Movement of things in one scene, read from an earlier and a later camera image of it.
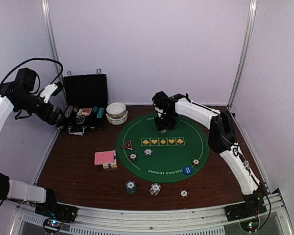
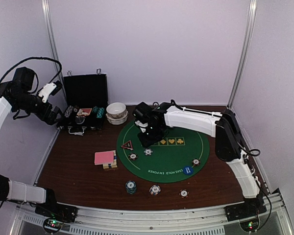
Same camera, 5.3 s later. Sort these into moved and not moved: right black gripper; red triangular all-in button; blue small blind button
Moved: right black gripper
Not moved: red triangular all-in button; blue small blind button
